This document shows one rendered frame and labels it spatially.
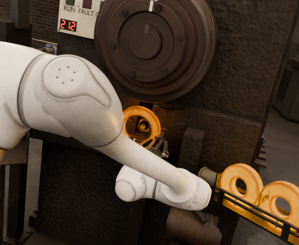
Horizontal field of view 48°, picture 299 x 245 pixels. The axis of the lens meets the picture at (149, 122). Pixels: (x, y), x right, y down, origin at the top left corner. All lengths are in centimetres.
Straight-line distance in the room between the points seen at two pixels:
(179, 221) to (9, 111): 87
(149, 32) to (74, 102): 73
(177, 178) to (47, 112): 46
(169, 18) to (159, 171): 56
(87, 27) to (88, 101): 104
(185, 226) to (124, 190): 37
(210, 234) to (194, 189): 34
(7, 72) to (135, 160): 36
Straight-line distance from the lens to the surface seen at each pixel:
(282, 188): 112
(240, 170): 119
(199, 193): 101
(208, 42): 124
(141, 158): 79
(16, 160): 136
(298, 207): 111
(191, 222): 130
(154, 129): 135
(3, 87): 56
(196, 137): 130
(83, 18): 152
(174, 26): 117
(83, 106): 49
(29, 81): 54
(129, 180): 100
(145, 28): 119
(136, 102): 143
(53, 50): 607
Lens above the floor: 123
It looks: 19 degrees down
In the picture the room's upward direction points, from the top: 11 degrees clockwise
